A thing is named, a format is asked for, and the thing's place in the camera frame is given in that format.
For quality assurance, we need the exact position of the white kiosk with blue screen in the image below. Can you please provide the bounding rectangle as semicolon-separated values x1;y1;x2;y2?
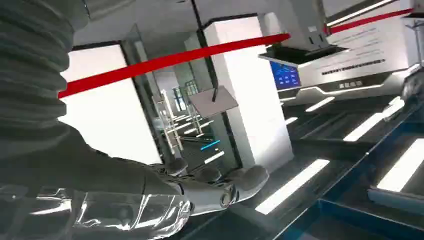
258;0;424;108

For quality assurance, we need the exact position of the grey sign plate on pole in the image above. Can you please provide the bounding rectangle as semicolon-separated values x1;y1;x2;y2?
188;85;240;119

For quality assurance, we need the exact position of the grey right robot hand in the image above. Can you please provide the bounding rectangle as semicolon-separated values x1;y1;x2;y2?
0;125;270;240

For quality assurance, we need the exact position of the metal turnstile gate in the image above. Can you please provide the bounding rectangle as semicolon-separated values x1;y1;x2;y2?
151;81;217;161

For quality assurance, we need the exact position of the red barrier belt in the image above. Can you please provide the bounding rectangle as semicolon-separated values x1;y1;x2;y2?
57;8;415;100

